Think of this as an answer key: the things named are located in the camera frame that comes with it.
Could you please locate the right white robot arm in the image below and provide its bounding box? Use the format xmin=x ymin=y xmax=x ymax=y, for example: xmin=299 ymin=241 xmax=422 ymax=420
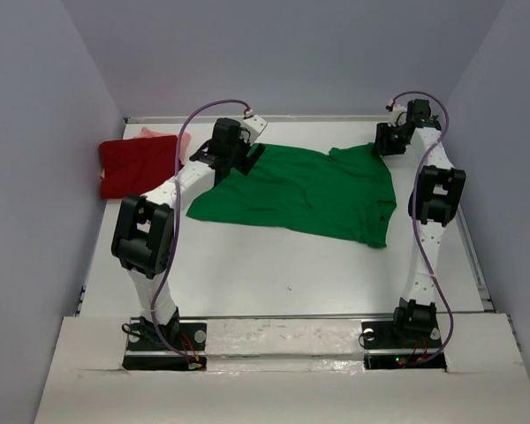
xmin=372 ymin=98 xmax=466 ymax=346

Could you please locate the aluminium table rail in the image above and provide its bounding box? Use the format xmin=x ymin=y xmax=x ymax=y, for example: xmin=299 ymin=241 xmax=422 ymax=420
xmin=124 ymin=114 xmax=389 ymax=125

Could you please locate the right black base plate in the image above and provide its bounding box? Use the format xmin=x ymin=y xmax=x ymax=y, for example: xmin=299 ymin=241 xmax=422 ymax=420
xmin=358 ymin=320 xmax=447 ymax=371

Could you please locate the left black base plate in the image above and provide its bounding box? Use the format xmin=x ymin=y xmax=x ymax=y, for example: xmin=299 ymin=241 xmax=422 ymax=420
xmin=121 ymin=319 xmax=208 ymax=372

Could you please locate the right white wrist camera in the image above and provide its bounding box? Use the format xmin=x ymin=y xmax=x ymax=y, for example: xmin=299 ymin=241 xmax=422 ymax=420
xmin=386 ymin=102 xmax=407 ymax=127

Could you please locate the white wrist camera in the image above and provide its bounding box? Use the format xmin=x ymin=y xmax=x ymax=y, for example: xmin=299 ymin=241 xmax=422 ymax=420
xmin=386 ymin=102 xmax=407 ymax=127
xmin=241 ymin=115 xmax=268 ymax=143

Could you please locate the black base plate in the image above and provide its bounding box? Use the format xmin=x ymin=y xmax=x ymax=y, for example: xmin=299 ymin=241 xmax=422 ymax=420
xmin=358 ymin=320 xmax=447 ymax=371
xmin=121 ymin=319 xmax=208 ymax=372

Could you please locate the red folded t shirt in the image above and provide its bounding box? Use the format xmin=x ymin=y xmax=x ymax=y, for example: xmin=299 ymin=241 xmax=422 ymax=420
xmin=99 ymin=135 xmax=178 ymax=200

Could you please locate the pink folded t shirt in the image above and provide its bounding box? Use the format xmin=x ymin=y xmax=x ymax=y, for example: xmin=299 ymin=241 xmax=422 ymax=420
xmin=139 ymin=127 xmax=191 ymax=163

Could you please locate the green t shirt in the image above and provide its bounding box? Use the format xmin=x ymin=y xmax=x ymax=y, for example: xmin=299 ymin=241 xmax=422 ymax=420
xmin=186 ymin=144 xmax=397 ymax=249

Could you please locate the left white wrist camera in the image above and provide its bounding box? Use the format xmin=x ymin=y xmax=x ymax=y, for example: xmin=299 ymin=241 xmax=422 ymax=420
xmin=241 ymin=115 xmax=268 ymax=143

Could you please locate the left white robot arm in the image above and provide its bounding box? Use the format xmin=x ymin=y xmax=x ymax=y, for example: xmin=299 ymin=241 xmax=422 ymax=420
xmin=111 ymin=115 xmax=268 ymax=352

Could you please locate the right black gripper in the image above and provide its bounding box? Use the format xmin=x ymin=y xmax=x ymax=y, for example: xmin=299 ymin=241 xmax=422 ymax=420
xmin=369 ymin=122 xmax=408 ymax=156

